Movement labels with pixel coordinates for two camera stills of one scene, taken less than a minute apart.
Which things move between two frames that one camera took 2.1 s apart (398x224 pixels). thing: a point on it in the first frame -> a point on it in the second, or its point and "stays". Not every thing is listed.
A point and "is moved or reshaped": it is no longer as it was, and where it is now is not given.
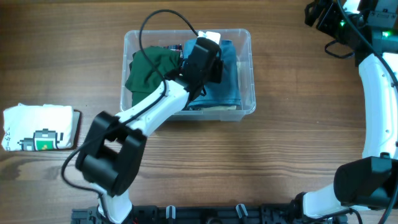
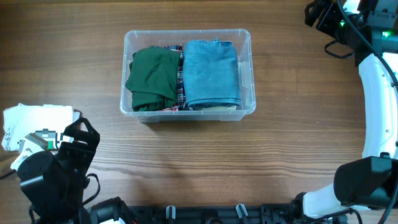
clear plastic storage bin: (152, 56) stays
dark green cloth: (143, 77) stays
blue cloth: (222, 94) stays
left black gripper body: (218, 70) -> (75, 159)
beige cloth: (219, 108) is moved or reshaped
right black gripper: (333, 8) stays
